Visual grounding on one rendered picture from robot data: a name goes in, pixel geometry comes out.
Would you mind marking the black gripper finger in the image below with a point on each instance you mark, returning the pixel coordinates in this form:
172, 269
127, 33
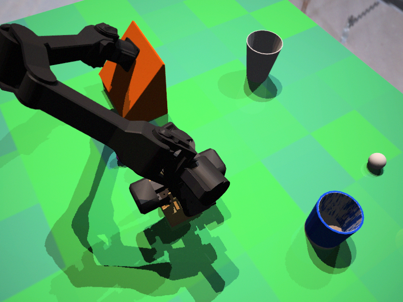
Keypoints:
168, 201

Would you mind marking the dark blue mug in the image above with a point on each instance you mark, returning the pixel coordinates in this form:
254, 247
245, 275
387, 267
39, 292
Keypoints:
335, 217

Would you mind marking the pale pink ball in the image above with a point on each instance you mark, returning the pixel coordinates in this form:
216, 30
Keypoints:
377, 161

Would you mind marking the dark grey cup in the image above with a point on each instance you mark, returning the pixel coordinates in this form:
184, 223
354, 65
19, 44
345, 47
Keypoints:
262, 49

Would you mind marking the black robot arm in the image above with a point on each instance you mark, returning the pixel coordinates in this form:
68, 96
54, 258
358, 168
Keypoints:
25, 60

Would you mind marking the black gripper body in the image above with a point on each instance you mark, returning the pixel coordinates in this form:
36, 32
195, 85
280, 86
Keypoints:
148, 197

